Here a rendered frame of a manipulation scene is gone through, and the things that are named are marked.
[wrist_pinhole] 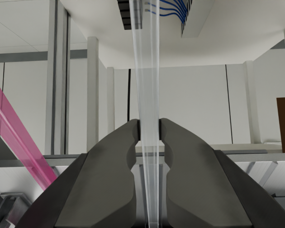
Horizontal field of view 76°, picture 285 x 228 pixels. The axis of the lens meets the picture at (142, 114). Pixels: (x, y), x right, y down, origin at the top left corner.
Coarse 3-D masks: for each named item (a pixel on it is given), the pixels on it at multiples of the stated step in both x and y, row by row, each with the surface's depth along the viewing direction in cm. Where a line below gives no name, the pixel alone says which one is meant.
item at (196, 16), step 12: (120, 0) 36; (180, 0) 42; (192, 0) 40; (204, 0) 39; (120, 12) 40; (180, 12) 46; (192, 12) 43; (204, 12) 43; (180, 24) 54; (192, 24) 48; (192, 36) 54
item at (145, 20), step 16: (144, 0) 8; (144, 16) 9; (144, 32) 9; (144, 48) 10; (144, 64) 10; (144, 80) 11; (144, 96) 12; (144, 112) 12; (144, 128) 13; (144, 144) 15; (144, 160) 16; (144, 176) 18
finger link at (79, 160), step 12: (84, 156) 9; (72, 168) 9; (60, 180) 8; (72, 180) 8; (48, 192) 8; (60, 192) 7; (36, 204) 7; (48, 204) 7; (60, 204) 7; (24, 216) 7; (36, 216) 7; (48, 216) 7
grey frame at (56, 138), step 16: (64, 16) 47; (48, 32) 46; (64, 32) 46; (48, 48) 46; (64, 48) 46; (48, 64) 45; (64, 64) 46; (48, 80) 45; (64, 80) 46; (48, 96) 44; (64, 96) 45; (48, 112) 44; (64, 112) 45; (48, 128) 43; (64, 128) 45; (48, 144) 43; (64, 144) 45
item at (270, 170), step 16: (0, 160) 20; (16, 160) 20; (48, 160) 19; (64, 160) 19; (160, 160) 19; (240, 160) 18; (256, 160) 18; (272, 160) 18; (0, 176) 20; (16, 176) 20; (32, 176) 20; (160, 176) 19; (256, 176) 19; (272, 176) 19; (0, 192) 22; (16, 192) 22; (32, 192) 22; (144, 192) 22; (160, 192) 21; (272, 192) 21; (144, 208) 24; (160, 208) 24; (144, 224) 28; (160, 224) 27
